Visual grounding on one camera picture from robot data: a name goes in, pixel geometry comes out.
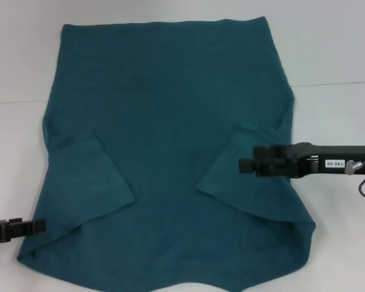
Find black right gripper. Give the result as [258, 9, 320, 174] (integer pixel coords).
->
[238, 142, 365, 179]

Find blue teal shirt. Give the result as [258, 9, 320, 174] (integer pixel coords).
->
[16, 16, 316, 292]

